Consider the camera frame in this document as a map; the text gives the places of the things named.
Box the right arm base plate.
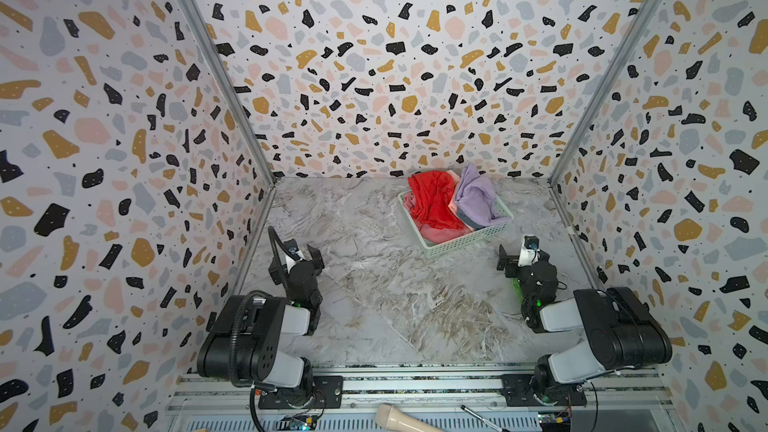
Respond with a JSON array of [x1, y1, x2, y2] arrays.
[[500, 373, 587, 407]]

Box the metal screwdriver tool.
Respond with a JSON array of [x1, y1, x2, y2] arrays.
[[460, 405, 508, 432]]

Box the small green circuit board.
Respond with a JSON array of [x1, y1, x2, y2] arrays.
[[276, 415, 318, 431]]

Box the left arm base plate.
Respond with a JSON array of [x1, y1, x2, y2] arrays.
[[257, 375, 344, 411]]

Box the red t shirt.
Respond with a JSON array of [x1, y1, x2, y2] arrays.
[[408, 171, 463, 230]]

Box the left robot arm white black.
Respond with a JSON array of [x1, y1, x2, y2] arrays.
[[197, 245, 324, 392]]

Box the right aluminium corner post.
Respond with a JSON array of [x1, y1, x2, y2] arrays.
[[548, 0, 688, 186]]

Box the left aluminium corner post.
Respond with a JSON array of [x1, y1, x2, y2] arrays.
[[157, 0, 277, 186]]

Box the beige cylindrical handle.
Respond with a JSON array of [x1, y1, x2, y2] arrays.
[[375, 404, 442, 432]]

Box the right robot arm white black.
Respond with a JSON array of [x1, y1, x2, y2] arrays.
[[497, 236, 673, 405]]

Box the aluminium corner post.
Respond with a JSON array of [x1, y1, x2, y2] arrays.
[[548, 0, 688, 186], [157, 0, 277, 186]]

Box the lilac t shirt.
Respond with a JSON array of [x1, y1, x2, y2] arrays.
[[453, 164, 511, 229]]

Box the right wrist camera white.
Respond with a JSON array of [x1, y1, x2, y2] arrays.
[[518, 235, 540, 267]]

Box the mint green plastic basket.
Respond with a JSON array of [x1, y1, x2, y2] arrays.
[[397, 191, 514, 258]]

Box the pink t shirt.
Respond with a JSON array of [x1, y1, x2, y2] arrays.
[[404, 171, 472, 243]]

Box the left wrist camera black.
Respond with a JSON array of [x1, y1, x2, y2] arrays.
[[281, 239, 304, 262]]

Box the aluminium mounting rail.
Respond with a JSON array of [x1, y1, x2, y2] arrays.
[[164, 362, 676, 432]]

